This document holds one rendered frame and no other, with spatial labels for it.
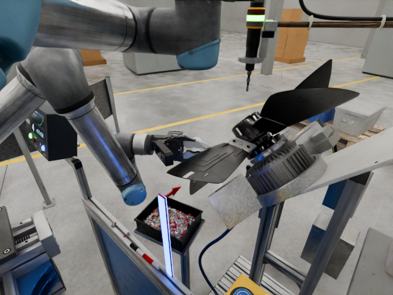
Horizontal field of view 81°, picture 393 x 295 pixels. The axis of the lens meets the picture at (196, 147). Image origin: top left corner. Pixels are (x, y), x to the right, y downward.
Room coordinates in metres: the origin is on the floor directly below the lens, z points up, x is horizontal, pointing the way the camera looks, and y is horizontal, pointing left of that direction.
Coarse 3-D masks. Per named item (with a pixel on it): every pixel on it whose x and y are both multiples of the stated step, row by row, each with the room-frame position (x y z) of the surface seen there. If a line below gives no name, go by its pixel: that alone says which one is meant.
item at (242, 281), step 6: (240, 276) 0.29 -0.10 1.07; (246, 276) 0.29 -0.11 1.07; (240, 282) 0.28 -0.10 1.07; (246, 282) 0.28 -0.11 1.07; (252, 282) 0.28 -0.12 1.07; (234, 288) 0.26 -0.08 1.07; (246, 288) 0.26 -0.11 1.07; (252, 288) 0.26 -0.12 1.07; (258, 288) 0.26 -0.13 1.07; (228, 294) 0.25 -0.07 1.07; (252, 294) 0.25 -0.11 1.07; (258, 294) 0.25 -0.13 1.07; (264, 294) 0.25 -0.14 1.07
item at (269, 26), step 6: (270, 24) 0.65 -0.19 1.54; (276, 24) 0.65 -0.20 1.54; (264, 30) 0.66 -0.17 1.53; (270, 30) 0.65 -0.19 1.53; (276, 30) 0.65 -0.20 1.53; (264, 36) 0.65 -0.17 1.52; (270, 36) 0.65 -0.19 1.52; (264, 42) 0.65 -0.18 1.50; (264, 48) 0.65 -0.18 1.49; (258, 54) 0.67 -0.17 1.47; (264, 54) 0.65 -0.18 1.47; (240, 60) 0.66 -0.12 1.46; (246, 60) 0.64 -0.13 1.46; (252, 60) 0.64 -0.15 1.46; (258, 60) 0.64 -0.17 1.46
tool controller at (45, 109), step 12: (48, 108) 0.84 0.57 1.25; (36, 120) 0.83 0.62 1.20; (48, 120) 0.76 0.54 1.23; (60, 120) 0.79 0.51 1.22; (36, 132) 0.82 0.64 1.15; (48, 132) 0.76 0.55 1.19; (60, 132) 0.78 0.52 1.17; (72, 132) 0.81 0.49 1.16; (36, 144) 0.82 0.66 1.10; (48, 144) 0.75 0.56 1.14; (60, 144) 0.77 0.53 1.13; (72, 144) 0.80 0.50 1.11; (48, 156) 0.74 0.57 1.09; (60, 156) 0.76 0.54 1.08; (72, 156) 0.79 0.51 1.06
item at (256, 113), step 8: (256, 112) 0.75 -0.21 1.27; (248, 120) 0.72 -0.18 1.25; (232, 128) 0.75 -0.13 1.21; (240, 128) 0.72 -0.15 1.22; (248, 128) 0.71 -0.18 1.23; (256, 128) 0.71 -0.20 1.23; (240, 136) 0.72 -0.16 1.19; (248, 136) 0.70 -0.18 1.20; (256, 136) 0.69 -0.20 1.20; (264, 136) 0.70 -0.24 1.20; (272, 136) 0.71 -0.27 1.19; (280, 136) 0.70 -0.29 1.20; (256, 144) 0.69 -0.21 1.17; (264, 144) 0.66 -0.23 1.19; (272, 144) 0.66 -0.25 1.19; (256, 152) 0.66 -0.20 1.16
